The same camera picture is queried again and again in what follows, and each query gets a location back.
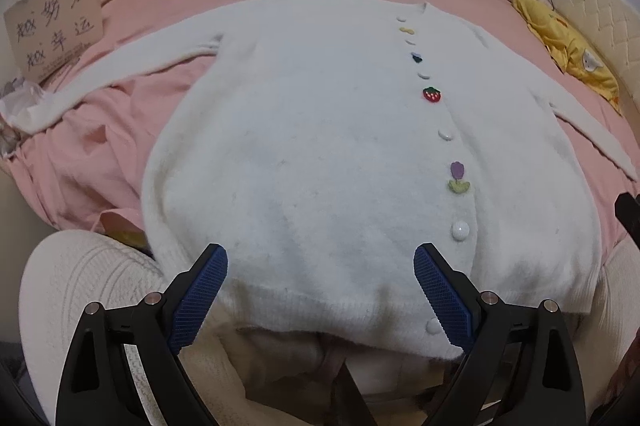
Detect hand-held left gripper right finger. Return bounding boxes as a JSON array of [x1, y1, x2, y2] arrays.
[[413, 242, 587, 426]]

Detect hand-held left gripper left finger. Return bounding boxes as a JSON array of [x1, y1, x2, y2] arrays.
[[55, 243, 229, 426]]

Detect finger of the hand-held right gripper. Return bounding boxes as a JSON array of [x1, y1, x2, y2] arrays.
[[614, 192, 640, 235]]

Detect white fuzzy buttoned cardigan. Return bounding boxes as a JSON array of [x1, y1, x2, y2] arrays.
[[9, 0, 638, 362]]

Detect person's white knit pants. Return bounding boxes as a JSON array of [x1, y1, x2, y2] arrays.
[[19, 229, 640, 426]]

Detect pink bed sheet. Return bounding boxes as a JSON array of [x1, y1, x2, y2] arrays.
[[0, 0, 640, 257]]

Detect yellow plush cloth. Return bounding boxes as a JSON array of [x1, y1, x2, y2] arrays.
[[512, 0, 622, 113]]

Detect cream quilted headboard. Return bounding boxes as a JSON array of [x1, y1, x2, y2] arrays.
[[515, 0, 640, 119]]

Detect white plastic bag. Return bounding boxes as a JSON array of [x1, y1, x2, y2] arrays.
[[0, 77, 49, 133]]

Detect cardboard sign with handwriting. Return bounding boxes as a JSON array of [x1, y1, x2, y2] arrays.
[[3, 0, 105, 83]]

